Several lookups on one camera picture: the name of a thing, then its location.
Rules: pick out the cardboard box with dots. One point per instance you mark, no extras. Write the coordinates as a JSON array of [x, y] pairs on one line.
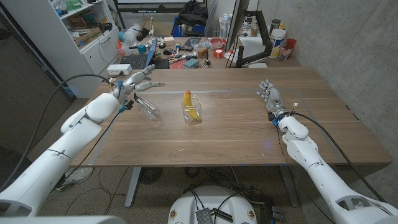
[[87, 37]]

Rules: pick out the red tape roll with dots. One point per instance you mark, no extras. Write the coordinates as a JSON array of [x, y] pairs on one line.
[[218, 53]]

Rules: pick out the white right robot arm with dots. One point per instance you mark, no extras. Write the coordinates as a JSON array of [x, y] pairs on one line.
[[326, 180]]

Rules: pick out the blue bin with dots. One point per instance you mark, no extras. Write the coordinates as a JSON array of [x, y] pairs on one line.
[[178, 31]]

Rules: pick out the black laptop blue lid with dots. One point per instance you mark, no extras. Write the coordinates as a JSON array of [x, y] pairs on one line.
[[136, 60]]

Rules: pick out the teal rectangular box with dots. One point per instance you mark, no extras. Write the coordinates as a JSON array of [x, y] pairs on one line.
[[191, 63]]

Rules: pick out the black round fan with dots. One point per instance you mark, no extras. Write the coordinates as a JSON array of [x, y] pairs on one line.
[[150, 175]]

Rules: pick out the grey perforated module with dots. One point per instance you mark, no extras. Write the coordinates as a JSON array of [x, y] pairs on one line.
[[204, 216]]

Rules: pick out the clear sanitizer bottle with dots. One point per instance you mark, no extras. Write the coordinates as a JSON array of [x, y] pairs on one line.
[[224, 28]]

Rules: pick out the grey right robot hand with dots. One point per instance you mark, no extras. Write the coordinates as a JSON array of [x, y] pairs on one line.
[[273, 98]]

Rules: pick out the glass jar with banana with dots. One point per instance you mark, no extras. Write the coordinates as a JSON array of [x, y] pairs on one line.
[[186, 117]]

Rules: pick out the teal cube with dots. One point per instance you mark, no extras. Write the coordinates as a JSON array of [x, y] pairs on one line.
[[142, 48]]

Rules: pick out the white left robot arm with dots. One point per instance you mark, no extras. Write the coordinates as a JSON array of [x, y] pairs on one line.
[[46, 168]]

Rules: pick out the white sneaker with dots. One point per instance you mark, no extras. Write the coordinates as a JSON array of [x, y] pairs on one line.
[[76, 177]]

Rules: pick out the dark lidded jar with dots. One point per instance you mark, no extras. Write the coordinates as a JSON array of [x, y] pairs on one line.
[[275, 25]]

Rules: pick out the black bag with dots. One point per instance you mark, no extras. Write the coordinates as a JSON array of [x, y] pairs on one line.
[[192, 14]]

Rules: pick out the black monitor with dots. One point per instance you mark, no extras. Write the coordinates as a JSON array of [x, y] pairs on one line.
[[237, 21]]

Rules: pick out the yellow banana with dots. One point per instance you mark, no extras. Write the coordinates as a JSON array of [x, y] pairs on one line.
[[187, 98]]

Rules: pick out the white power strip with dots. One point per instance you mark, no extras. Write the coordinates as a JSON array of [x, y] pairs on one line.
[[119, 69]]

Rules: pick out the tall white lidded container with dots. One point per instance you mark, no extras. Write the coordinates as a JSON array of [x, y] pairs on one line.
[[276, 43]]

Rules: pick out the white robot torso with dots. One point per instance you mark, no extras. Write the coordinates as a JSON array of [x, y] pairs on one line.
[[214, 199]]

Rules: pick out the red bowl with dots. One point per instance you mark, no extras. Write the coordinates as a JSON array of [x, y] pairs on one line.
[[217, 43]]

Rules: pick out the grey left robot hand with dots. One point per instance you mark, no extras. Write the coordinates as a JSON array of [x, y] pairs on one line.
[[130, 84]]

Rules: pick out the black computer mouse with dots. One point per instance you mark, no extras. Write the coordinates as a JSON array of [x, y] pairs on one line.
[[168, 51]]

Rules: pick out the whiteboard with black frame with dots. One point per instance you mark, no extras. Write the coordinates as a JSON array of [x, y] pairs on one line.
[[149, 3]]

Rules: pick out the grey metal table leg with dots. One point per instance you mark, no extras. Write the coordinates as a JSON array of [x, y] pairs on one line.
[[132, 189], [289, 186]]

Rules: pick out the white shelf cabinet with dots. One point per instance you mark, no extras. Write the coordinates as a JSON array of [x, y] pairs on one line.
[[62, 46]]

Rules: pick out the red cup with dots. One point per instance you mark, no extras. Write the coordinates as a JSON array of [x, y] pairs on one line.
[[290, 43]]

